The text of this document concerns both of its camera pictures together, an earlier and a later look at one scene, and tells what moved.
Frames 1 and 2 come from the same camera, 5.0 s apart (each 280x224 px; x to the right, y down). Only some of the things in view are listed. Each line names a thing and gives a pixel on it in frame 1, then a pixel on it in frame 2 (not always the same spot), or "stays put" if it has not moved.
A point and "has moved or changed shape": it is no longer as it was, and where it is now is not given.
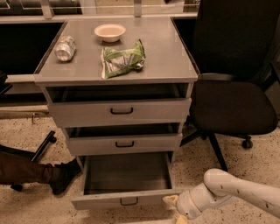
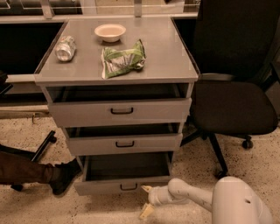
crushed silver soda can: (66, 48) stays put
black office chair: (237, 45) stays put
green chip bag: (116, 62) stays put
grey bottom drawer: (125, 181) has moved or changed shape
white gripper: (185, 203) -> (153, 197)
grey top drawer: (101, 105) stays put
